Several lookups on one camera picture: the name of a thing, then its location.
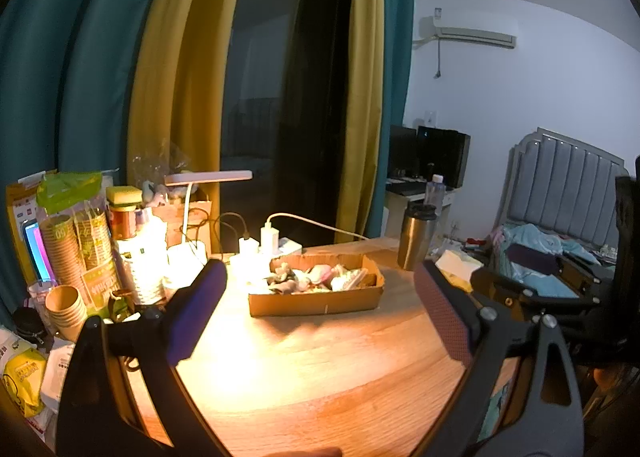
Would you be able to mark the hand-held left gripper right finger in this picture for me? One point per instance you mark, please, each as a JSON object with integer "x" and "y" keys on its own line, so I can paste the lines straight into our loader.
{"x": 445, "y": 312}

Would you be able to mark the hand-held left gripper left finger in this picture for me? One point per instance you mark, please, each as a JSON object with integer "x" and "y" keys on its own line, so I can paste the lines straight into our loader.
{"x": 195, "y": 307}

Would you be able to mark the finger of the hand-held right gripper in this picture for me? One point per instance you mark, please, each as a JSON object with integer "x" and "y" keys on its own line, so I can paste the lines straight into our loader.
{"x": 505, "y": 289}

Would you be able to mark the cardboard box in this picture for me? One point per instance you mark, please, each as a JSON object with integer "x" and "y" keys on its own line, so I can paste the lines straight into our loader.
{"x": 310, "y": 304}

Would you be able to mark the pink plush toy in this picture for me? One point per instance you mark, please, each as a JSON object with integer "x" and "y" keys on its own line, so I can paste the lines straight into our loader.
{"x": 320, "y": 275}

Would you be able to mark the light blue blanket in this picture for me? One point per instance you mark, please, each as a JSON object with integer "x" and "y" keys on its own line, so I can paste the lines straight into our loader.
{"x": 540, "y": 282}

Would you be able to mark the dark purple cloth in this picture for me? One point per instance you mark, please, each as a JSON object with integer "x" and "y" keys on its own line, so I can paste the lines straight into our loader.
{"x": 532, "y": 259}

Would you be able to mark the yellow tissue pack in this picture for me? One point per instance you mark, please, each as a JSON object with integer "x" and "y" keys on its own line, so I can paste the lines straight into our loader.
{"x": 457, "y": 264}

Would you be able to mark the white patterned container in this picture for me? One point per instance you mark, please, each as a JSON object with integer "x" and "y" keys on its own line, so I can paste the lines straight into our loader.
{"x": 142, "y": 262}

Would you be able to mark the steel tumbler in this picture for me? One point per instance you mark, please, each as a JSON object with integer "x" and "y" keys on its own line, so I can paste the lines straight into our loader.
{"x": 415, "y": 242}

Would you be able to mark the small white charger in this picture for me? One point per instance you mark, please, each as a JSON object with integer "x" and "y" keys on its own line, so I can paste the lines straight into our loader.
{"x": 247, "y": 247}

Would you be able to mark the brown paper bag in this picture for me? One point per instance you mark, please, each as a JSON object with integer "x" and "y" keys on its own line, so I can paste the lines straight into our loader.
{"x": 197, "y": 217}

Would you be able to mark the tall white charger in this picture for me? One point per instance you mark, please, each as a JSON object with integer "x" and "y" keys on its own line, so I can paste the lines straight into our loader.
{"x": 270, "y": 239}

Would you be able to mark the white power strip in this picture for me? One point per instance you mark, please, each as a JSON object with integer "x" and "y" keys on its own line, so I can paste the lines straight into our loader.
{"x": 287, "y": 249}

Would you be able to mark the jar with yellow lid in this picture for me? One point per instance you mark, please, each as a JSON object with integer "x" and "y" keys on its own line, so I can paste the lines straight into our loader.
{"x": 124, "y": 217}

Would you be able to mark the grey padded headboard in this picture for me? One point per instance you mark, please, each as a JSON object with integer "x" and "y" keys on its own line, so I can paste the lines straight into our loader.
{"x": 565, "y": 187}

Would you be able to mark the small plush toys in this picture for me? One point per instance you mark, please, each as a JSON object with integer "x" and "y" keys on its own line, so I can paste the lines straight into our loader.
{"x": 160, "y": 193}

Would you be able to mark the clear water bottle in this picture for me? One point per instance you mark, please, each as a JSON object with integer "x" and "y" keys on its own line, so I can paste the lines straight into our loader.
{"x": 434, "y": 192}

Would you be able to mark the white side desk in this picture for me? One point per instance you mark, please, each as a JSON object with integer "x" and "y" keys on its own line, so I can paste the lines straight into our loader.
{"x": 400, "y": 197}

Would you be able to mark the wrapped stack of paper cups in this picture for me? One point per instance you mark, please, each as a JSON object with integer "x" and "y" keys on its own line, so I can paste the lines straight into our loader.
{"x": 85, "y": 247}

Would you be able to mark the white desk lamp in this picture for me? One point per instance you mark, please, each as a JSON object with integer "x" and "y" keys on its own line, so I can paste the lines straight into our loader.
{"x": 210, "y": 178}

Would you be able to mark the loose stack of paper cups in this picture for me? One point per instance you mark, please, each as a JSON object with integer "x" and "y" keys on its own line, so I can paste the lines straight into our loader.
{"x": 65, "y": 309}

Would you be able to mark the black computer monitor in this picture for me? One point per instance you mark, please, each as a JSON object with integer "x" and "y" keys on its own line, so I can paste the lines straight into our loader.
{"x": 442, "y": 157}
{"x": 402, "y": 152}

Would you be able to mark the clear plastic bag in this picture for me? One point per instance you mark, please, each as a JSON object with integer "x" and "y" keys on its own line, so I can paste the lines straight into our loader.
{"x": 160, "y": 162}

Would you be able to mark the white printed packet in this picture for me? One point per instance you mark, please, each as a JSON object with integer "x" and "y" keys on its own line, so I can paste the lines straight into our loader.
{"x": 55, "y": 377}

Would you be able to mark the phone with lit screen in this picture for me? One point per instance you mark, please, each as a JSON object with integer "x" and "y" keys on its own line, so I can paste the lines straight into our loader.
{"x": 39, "y": 249}

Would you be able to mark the black round jar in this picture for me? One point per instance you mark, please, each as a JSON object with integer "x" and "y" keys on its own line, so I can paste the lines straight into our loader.
{"x": 30, "y": 329}

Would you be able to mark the green plastic bag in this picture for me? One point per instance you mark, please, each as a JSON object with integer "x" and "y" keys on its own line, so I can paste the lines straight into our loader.
{"x": 70, "y": 189}

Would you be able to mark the yellow snack bag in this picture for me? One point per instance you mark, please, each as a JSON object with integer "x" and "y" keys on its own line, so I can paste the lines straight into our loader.
{"x": 22, "y": 377}

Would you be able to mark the teal curtain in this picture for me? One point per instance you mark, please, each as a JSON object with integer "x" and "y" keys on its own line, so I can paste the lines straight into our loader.
{"x": 75, "y": 87}
{"x": 397, "y": 87}

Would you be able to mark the dark glass door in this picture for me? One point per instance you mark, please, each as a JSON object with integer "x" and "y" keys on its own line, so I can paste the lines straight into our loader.
{"x": 290, "y": 87}

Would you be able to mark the yellow curtain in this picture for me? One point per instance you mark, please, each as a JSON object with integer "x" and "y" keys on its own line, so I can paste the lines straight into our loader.
{"x": 362, "y": 87}
{"x": 185, "y": 62}

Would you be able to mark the white air conditioner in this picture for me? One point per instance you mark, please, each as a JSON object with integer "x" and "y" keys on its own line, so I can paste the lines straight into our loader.
{"x": 470, "y": 29}

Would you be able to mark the white wall outlet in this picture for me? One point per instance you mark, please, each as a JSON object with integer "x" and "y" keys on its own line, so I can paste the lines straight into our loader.
{"x": 431, "y": 119}

